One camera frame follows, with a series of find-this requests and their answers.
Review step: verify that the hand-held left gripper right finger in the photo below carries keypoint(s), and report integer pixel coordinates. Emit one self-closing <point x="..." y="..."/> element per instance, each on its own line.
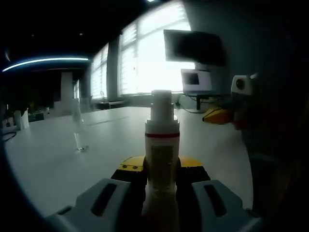
<point x="207" y="212"/>

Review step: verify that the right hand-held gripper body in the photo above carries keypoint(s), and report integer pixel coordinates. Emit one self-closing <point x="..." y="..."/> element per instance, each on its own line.
<point x="246" y="87"/>

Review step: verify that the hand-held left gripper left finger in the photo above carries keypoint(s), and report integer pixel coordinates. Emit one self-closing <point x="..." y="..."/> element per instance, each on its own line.
<point x="113" y="193"/>

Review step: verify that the white pump bottle red label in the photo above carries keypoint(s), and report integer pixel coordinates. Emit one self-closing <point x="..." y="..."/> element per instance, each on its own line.
<point x="161" y="169"/>

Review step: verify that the clear pump bottle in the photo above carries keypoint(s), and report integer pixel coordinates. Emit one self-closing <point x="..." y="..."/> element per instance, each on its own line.
<point x="80" y="137"/>

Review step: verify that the black laptop stand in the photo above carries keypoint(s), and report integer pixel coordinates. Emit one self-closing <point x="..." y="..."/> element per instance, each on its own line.
<point x="202" y="96"/>

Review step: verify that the open laptop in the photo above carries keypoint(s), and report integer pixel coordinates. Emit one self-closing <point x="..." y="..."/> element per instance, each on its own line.
<point x="205" y="82"/>

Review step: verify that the white pillar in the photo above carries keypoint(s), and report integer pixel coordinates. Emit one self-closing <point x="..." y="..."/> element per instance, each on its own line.
<point x="66" y="87"/>

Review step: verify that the curved ceiling light strip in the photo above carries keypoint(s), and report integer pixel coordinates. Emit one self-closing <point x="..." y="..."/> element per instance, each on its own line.
<point x="43" y="60"/>

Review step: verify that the black wall monitor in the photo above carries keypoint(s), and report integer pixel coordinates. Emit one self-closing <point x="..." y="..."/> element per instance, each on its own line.
<point x="193" y="48"/>

